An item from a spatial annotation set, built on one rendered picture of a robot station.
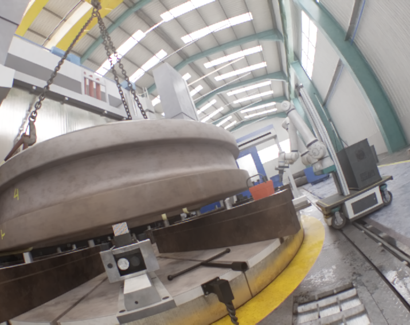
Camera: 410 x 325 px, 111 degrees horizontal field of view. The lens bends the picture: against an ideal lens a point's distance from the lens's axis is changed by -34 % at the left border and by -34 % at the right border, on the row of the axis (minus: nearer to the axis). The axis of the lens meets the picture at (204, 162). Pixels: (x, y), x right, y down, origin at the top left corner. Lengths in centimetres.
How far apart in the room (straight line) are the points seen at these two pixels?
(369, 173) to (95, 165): 288
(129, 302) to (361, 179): 244
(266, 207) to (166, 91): 628
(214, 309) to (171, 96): 671
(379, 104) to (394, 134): 151
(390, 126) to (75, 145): 1061
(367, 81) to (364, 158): 844
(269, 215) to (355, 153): 130
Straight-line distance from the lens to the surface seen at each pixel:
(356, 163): 259
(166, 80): 774
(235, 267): 141
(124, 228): 162
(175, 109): 707
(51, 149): 210
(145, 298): 115
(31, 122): 412
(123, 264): 145
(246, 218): 198
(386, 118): 1058
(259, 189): 184
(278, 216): 182
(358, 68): 1105
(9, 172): 248
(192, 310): 143
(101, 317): 139
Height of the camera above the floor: 76
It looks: 12 degrees up
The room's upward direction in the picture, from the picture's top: 19 degrees counter-clockwise
